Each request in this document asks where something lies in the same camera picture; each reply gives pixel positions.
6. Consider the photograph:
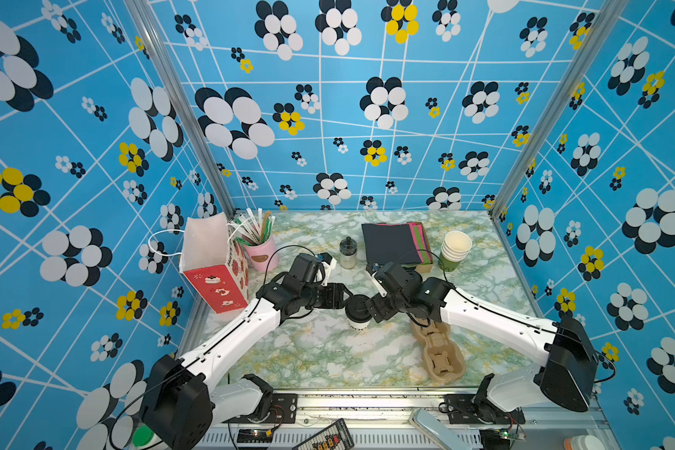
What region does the black plastic cup lid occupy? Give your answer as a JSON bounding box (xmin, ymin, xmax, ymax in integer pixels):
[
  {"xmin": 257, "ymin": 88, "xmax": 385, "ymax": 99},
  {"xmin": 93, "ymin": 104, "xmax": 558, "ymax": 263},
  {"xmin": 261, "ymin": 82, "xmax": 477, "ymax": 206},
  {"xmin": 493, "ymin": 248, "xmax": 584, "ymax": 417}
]
[{"xmin": 344, "ymin": 294, "xmax": 372, "ymax": 324}]

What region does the white paper coffee cup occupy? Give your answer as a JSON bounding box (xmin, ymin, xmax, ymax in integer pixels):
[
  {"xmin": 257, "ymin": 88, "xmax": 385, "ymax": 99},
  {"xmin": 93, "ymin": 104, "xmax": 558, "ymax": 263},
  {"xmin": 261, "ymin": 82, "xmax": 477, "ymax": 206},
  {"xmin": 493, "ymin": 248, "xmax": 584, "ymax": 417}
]
[{"xmin": 348, "ymin": 317, "xmax": 372, "ymax": 330}]

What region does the red white paper gift bag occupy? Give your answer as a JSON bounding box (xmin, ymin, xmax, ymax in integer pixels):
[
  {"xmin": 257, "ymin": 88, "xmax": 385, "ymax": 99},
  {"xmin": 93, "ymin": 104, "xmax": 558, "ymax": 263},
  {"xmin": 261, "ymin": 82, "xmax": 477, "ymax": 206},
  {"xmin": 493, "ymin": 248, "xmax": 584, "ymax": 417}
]
[{"xmin": 174, "ymin": 213, "xmax": 249, "ymax": 314}]

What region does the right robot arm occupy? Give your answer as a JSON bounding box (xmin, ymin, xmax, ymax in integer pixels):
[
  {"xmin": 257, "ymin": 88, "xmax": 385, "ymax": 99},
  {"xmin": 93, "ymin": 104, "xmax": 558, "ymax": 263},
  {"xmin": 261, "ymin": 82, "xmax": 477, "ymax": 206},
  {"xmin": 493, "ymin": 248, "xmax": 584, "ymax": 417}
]
[{"xmin": 367, "ymin": 262, "xmax": 599, "ymax": 413}]

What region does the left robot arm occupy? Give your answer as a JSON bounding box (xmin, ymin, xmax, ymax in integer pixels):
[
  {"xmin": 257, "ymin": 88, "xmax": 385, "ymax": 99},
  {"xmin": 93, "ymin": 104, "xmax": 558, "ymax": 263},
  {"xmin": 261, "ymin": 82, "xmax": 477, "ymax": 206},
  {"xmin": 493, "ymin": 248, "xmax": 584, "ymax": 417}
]
[{"xmin": 139, "ymin": 253, "xmax": 345, "ymax": 449}]

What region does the glass sugar shaker black lid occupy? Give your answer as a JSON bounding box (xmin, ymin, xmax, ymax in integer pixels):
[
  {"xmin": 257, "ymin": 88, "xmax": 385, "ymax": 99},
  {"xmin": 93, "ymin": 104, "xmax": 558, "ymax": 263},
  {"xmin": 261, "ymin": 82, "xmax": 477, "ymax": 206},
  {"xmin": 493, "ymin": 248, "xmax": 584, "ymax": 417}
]
[{"xmin": 339, "ymin": 236, "xmax": 357, "ymax": 269}]

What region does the stack of coloured napkins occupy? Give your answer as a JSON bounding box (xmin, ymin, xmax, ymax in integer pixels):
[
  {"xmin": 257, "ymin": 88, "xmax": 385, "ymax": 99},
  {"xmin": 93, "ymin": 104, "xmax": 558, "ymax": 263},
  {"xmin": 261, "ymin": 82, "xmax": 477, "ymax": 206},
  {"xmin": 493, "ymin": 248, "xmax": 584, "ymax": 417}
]
[{"xmin": 362, "ymin": 222, "xmax": 433, "ymax": 270}]

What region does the pink straw holder cup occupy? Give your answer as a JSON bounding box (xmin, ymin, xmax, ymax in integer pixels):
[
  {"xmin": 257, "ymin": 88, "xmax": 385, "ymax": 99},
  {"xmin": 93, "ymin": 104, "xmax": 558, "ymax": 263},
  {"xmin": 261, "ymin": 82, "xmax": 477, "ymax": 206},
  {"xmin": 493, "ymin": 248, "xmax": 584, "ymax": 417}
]
[{"xmin": 243, "ymin": 237, "xmax": 279, "ymax": 273}]

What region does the stack of paper cups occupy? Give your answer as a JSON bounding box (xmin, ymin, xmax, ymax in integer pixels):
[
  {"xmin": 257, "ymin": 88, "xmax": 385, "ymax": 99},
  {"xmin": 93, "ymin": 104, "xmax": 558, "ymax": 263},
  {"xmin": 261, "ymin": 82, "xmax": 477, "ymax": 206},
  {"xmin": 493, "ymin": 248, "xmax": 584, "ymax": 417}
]
[{"xmin": 439, "ymin": 231, "xmax": 473, "ymax": 272}]

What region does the bundle of wrapped straws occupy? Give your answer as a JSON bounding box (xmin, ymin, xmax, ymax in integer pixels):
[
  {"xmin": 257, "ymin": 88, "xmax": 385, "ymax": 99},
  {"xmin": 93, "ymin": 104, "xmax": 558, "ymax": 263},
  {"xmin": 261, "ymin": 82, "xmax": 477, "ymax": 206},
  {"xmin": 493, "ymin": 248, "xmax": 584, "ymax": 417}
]
[{"xmin": 228, "ymin": 208, "xmax": 275, "ymax": 247}]

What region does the brown cardboard cup carrier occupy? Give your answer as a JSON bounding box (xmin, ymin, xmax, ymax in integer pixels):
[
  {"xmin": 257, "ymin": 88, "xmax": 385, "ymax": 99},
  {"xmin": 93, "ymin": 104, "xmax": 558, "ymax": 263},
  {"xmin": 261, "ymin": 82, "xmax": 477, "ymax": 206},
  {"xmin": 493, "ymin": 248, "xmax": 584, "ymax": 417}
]
[{"xmin": 411, "ymin": 322, "xmax": 467, "ymax": 386}]

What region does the grey white handheld device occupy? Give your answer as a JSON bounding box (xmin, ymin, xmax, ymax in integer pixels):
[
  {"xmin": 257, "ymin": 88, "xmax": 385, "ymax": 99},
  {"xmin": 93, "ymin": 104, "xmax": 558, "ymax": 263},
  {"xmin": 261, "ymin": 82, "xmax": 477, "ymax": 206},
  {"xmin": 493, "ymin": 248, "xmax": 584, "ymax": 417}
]
[{"xmin": 409, "ymin": 409, "xmax": 472, "ymax": 450}]

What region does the green capped white bottle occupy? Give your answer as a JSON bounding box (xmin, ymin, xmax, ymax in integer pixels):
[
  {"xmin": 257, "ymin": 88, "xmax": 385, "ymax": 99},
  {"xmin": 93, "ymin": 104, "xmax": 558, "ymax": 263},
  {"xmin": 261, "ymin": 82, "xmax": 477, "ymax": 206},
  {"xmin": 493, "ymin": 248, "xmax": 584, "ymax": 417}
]
[{"xmin": 131, "ymin": 425, "xmax": 164, "ymax": 450}]

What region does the orange capped white container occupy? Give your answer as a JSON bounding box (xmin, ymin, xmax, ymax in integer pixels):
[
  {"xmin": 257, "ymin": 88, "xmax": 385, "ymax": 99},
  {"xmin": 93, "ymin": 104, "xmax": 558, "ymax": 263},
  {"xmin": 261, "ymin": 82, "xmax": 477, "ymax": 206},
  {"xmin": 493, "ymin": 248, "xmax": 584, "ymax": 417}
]
[{"xmin": 564, "ymin": 435, "xmax": 606, "ymax": 450}]

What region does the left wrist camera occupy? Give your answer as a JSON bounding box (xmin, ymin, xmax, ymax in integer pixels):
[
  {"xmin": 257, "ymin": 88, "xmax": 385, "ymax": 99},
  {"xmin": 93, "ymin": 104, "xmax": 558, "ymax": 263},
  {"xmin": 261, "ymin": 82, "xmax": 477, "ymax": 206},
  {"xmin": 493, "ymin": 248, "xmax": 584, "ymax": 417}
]
[{"xmin": 316, "ymin": 252, "xmax": 338, "ymax": 286}]

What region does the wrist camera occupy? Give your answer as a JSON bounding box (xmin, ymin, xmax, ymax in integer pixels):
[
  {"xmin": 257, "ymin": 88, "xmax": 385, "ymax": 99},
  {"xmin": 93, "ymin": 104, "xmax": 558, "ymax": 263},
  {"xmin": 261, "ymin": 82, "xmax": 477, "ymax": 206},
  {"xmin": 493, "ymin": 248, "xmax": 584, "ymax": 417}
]
[
  {"xmin": 316, "ymin": 252, "xmax": 338, "ymax": 286},
  {"xmin": 370, "ymin": 264, "xmax": 387, "ymax": 297}
]

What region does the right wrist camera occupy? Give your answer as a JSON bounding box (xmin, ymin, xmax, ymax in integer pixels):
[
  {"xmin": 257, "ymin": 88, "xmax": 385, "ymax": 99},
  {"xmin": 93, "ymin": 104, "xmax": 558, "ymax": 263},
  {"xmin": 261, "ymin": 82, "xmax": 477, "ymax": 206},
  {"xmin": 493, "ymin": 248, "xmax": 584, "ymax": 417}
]
[{"xmin": 370, "ymin": 264, "xmax": 387, "ymax": 297}]

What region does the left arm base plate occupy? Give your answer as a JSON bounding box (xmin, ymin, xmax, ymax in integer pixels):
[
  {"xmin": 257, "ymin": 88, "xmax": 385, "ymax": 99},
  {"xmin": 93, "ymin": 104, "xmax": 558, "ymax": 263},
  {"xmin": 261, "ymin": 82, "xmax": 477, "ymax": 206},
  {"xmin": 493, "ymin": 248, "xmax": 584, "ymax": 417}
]
[{"xmin": 247, "ymin": 393, "xmax": 298, "ymax": 425}]

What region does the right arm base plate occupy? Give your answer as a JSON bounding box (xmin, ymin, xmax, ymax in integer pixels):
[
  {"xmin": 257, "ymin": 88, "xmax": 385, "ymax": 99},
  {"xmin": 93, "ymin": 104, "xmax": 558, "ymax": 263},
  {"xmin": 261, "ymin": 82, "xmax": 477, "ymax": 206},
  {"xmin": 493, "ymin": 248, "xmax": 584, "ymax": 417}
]
[{"xmin": 438, "ymin": 394, "xmax": 525, "ymax": 426}]

